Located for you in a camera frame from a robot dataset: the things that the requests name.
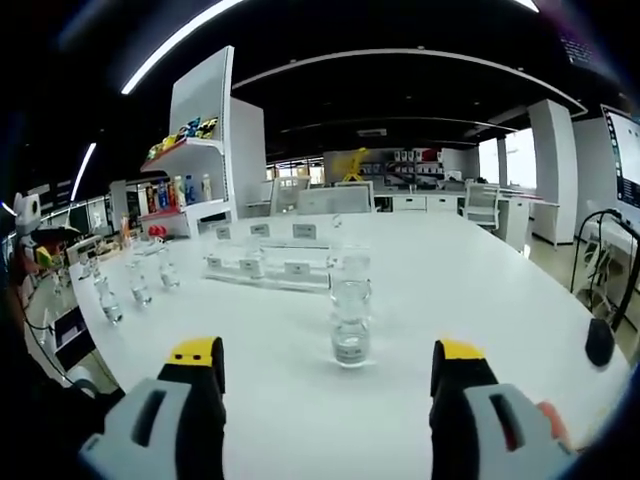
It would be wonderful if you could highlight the small clear tray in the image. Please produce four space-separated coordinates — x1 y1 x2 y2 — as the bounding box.
132 239 169 257

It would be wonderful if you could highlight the large dark text screen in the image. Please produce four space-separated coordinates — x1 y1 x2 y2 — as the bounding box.
557 29 601 66

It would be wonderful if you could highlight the row of colourful snack packets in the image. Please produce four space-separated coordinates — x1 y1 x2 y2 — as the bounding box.
145 117 220 161

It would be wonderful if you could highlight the wide white chair back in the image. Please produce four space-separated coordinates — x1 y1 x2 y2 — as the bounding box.
299 180 375 215

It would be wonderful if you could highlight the row of white office desks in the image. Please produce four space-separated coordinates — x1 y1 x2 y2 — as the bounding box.
374 187 559 251

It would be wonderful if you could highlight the person's right hand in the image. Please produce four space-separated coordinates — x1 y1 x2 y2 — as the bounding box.
535 399 570 444

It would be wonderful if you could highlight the white mesh office chair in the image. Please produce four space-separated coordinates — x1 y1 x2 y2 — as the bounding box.
463 182 501 226

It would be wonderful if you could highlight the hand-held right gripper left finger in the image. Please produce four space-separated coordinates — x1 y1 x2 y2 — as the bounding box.
78 335 227 480

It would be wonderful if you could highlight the row of drink bottles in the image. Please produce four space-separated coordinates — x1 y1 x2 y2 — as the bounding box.
147 173 213 211

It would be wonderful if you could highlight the black computer mouse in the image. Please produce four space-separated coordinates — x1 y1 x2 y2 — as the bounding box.
584 317 615 369

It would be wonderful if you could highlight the long ceiling light strip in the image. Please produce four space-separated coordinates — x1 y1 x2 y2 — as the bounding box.
120 0 251 95

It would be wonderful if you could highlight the lit computer monitor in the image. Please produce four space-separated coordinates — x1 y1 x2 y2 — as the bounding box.
599 103 640 221

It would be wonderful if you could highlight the white plastic chair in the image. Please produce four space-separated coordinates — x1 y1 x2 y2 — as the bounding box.
574 234 626 326

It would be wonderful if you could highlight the person's left hand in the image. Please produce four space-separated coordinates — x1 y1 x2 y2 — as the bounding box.
9 244 34 291

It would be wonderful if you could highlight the black monitor cable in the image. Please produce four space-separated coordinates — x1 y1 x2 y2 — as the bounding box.
569 208 626 296

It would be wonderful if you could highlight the yellow robot figure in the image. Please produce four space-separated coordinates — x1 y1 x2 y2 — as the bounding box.
342 147 374 182

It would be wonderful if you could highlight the clear acrylic reagent rack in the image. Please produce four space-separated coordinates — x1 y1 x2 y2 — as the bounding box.
202 223 352 294

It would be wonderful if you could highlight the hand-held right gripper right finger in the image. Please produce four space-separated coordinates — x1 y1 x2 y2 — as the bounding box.
428 338 576 480

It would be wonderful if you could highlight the wall shelf with products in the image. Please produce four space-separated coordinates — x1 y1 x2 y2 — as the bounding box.
387 147 444 176

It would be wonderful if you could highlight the white display shelf unit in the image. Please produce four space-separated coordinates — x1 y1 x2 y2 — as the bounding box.
139 45 269 239

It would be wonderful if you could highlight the short ceiling light strip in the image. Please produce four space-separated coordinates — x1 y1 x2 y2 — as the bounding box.
69 142 98 204

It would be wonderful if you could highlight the dark low cabinet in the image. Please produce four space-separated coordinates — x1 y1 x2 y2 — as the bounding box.
52 304 96 369

